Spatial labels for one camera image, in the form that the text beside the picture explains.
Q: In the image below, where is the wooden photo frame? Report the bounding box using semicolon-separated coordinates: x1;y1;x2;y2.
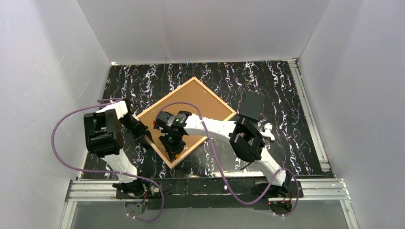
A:
137;77;236;168

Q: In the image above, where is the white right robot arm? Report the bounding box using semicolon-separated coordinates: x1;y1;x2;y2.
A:
153;111;291;197

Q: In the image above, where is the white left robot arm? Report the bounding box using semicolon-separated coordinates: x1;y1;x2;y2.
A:
84;100;153;198

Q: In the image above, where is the black flat box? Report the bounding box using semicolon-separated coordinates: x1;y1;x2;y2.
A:
239;92;265;123

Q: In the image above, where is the white plastic pipe fitting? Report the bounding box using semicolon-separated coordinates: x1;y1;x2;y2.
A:
260;123;275;142

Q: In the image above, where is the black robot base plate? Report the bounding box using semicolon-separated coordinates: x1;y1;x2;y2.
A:
116;177;304;212

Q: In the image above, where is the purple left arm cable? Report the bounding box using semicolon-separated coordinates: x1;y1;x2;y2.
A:
51;98;165;222

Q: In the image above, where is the aluminium rail right side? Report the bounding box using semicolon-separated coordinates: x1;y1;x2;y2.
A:
287;59;330;172

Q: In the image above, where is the aluminium rail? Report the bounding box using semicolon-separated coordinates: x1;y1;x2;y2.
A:
287;59;330;172
61;177;359;229

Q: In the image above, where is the aluminium rail front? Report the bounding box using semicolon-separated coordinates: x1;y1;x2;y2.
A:
61;177;359;229

